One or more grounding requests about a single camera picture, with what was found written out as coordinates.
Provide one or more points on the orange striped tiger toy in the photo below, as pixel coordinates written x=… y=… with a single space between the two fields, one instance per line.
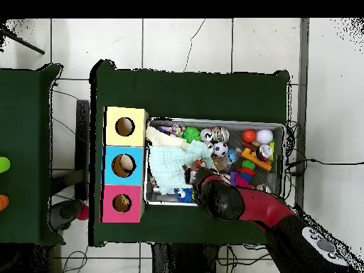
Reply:
x=198 y=164

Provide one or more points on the mint green cloth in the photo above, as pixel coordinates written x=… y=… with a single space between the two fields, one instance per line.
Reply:
x=167 y=167

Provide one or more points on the cream waffle cloth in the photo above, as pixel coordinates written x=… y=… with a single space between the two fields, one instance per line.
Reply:
x=162 y=138

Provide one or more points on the yellow duck toy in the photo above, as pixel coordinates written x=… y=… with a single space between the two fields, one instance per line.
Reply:
x=122 y=202

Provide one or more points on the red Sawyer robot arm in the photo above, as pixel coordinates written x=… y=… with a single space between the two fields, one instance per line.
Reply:
x=264 y=207

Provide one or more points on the clear mesh bin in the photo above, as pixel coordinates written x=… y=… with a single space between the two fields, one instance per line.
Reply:
x=165 y=202

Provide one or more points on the wooden box with three holes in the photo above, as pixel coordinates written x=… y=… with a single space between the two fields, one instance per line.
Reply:
x=125 y=113

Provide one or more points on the green spiky ball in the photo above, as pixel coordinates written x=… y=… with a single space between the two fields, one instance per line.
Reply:
x=192 y=133

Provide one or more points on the small soccer ball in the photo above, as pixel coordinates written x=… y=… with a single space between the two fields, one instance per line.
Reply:
x=220 y=149

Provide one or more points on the dark green table cloth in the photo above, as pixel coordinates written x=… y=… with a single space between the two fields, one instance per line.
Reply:
x=193 y=93
x=25 y=142

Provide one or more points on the orange ball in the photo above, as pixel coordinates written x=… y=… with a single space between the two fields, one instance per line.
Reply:
x=249 y=135

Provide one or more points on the orange plastic toy block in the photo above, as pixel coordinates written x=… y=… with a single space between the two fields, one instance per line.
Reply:
x=253 y=157

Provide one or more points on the white baseball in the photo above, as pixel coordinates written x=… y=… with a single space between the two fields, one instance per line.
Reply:
x=264 y=136

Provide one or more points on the lime green toy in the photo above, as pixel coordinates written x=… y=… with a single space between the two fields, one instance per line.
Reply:
x=3 y=165

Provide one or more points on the black tripod leg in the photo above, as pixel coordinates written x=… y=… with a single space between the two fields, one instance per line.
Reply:
x=25 y=44

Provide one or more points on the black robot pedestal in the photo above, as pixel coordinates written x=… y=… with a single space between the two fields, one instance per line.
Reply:
x=182 y=258

